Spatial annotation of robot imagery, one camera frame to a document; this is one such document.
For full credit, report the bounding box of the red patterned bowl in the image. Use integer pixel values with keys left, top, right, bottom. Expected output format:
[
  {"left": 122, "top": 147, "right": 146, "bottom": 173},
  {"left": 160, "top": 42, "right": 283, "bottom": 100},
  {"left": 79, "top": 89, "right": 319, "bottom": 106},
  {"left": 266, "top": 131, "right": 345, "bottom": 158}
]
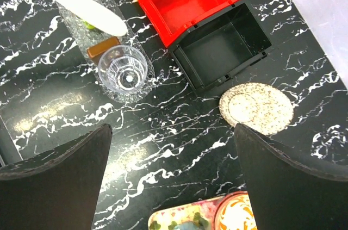
[{"left": 213, "top": 191, "right": 257, "bottom": 230}]

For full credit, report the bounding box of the black plastic bin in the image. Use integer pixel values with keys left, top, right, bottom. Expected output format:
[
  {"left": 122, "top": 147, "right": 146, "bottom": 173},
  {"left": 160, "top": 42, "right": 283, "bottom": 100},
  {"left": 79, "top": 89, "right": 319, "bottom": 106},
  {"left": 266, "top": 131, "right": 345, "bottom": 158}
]
[{"left": 169, "top": 2, "right": 272, "bottom": 96}]

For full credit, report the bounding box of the clear plastic cup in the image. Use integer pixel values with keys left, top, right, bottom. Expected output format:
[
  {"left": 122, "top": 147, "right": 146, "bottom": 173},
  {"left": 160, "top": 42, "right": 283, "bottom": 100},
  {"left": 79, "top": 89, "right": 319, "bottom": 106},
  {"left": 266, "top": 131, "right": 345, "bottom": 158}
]
[{"left": 98, "top": 45, "right": 148, "bottom": 94}]

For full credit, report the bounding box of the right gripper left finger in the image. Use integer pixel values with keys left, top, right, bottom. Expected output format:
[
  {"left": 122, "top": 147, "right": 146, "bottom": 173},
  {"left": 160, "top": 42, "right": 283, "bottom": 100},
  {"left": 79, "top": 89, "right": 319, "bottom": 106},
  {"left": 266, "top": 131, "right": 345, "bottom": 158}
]
[{"left": 1, "top": 123, "right": 113, "bottom": 229}]

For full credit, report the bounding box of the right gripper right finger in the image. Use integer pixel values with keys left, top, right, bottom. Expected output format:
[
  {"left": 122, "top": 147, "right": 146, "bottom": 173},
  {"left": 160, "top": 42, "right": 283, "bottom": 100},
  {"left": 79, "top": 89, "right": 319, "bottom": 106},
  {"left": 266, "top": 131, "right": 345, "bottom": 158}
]
[{"left": 234, "top": 123, "right": 347, "bottom": 229}]

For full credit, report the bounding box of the floral rectangular tray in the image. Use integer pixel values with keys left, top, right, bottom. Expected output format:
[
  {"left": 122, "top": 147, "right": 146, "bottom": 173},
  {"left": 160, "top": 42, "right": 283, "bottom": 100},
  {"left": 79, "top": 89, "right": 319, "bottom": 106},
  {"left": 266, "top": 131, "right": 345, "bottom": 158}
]
[{"left": 147, "top": 196, "right": 223, "bottom": 229}]

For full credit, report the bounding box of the white toothbrush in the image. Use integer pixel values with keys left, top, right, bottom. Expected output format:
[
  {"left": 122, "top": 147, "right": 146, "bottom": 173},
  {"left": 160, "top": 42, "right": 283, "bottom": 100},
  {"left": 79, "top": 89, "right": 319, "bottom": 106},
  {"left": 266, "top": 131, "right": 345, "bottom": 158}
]
[{"left": 55, "top": 0, "right": 128, "bottom": 36}]

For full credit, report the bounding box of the grey speckled soap dish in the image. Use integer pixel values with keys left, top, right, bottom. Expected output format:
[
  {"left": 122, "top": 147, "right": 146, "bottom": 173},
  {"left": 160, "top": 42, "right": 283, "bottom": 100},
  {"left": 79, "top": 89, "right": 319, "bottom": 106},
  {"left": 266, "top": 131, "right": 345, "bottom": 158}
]
[{"left": 219, "top": 82, "right": 294, "bottom": 135}]

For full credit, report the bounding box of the clear acrylic toothbrush holder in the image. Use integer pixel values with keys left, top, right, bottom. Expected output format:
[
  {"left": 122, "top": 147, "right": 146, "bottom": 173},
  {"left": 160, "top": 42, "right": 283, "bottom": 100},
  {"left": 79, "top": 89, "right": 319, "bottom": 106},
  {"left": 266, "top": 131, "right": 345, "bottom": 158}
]
[{"left": 57, "top": 0, "right": 120, "bottom": 65}]

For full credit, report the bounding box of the clear acrylic oval tray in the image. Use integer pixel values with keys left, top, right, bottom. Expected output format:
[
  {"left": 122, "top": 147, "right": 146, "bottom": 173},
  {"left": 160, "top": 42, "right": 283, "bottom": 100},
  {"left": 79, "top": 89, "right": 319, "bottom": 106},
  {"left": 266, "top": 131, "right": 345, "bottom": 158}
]
[{"left": 58, "top": 4, "right": 154, "bottom": 103}]

